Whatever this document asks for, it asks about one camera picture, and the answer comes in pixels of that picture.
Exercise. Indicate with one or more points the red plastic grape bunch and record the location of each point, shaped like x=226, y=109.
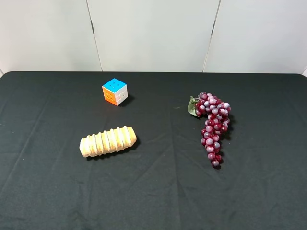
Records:
x=216, y=123

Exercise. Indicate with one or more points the colourful puzzle cube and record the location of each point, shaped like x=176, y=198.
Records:
x=115, y=91

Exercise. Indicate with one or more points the ridged tan bread roll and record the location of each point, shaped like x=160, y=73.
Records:
x=106, y=142

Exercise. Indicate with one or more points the black tablecloth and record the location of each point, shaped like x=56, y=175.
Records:
x=165, y=180

